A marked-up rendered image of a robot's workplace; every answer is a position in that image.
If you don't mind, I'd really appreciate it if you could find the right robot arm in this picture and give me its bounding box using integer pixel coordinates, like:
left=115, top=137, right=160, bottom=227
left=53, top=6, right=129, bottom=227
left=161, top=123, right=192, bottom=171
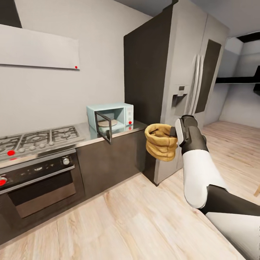
left=170, top=115, right=260, bottom=260

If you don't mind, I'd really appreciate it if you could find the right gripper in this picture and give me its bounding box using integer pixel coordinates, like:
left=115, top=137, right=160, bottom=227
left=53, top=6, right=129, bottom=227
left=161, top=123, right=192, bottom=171
left=170, top=127, right=177, bottom=137

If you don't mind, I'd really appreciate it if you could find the popcorn bag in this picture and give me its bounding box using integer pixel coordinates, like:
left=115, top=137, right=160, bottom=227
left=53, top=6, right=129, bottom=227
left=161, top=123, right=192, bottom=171
left=145, top=123, right=178, bottom=162

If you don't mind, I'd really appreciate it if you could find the microwave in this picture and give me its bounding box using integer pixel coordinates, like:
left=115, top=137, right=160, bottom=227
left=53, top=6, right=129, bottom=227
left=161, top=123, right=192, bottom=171
left=86, top=102, right=134, bottom=145

